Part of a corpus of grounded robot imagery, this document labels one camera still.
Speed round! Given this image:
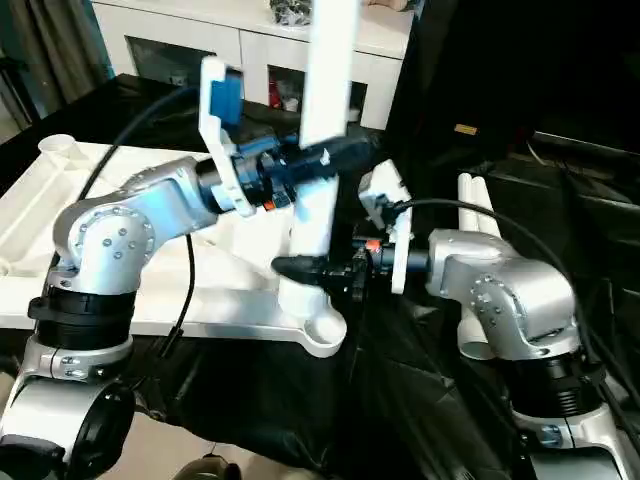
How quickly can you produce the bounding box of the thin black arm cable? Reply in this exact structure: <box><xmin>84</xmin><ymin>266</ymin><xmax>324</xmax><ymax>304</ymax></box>
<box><xmin>159</xmin><ymin>232</ymin><xmax>196</xmax><ymax>359</ymax></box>

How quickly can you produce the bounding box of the black mat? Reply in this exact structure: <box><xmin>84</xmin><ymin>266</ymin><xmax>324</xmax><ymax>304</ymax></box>
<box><xmin>0</xmin><ymin>72</ymin><xmax>640</xmax><ymax>480</ymax></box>

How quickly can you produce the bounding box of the black flat board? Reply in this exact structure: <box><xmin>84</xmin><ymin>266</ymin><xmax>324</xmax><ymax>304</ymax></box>
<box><xmin>532</xmin><ymin>129</ymin><xmax>640</xmax><ymax>151</ymax></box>

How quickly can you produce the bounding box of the white cabinet with glass doors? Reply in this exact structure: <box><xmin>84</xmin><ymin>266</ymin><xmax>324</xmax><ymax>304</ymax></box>
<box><xmin>92</xmin><ymin>0</ymin><xmax>416</xmax><ymax>131</ymax></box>

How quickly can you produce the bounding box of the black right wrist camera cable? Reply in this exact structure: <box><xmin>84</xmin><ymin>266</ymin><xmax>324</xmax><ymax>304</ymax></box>
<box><xmin>387</xmin><ymin>197</ymin><xmax>640</xmax><ymax>451</ymax></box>

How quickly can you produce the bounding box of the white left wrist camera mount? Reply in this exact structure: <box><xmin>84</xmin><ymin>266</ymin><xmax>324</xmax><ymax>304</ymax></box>
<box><xmin>197</xmin><ymin>57</ymin><xmax>256</xmax><ymax>219</ymax></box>

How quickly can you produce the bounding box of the grey black toy figure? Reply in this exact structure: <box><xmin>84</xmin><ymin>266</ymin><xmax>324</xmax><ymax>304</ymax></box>
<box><xmin>269</xmin><ymin>0</ymin><xmax>316</xmax><ymax>26</ymax></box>

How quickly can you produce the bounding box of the grey brown curtain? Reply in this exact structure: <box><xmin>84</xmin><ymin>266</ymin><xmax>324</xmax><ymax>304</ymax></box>
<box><xmin>0</xmin><ymin>0</ymin><xmax>109</xmax><ymax>131</ymax></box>

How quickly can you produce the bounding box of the white plastic table leg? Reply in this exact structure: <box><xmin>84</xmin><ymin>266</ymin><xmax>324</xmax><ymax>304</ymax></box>
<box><xmin>277</xmin><ymin>0</ymin><xmax>361</xmax><ymax>326</ymax></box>
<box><xmin>469</xmin><ymin>177</ymin><xmax>504</xmax><ymax>239</ymax></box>
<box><xmin>457</xmin><ymin>172</ymin><xmax>496</xmax><ymax>360</ymax></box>

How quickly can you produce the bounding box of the white plastic table top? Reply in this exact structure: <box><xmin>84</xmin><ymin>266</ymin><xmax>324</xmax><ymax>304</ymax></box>
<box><xmin>0</xmin><ymin>133</ymin><xmax>349</xmax><ymax>359</ymax></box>

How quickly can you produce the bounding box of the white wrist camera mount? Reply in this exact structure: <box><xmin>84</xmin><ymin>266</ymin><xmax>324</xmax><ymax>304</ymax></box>
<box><xmin>197</xmin><ymin>57</ymin><xmax>256</xmax><ymax>219</ymax></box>
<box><xmin>358</xmin><ymin>158</ymin><xmax>416</xmax><ymax>295</ymax></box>

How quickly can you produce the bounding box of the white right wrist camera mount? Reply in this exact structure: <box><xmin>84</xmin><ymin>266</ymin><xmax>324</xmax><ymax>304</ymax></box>
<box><xmin>358</xmin><ymin>158</ymin><xmax>416</xmax><ymax>295</ymax></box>

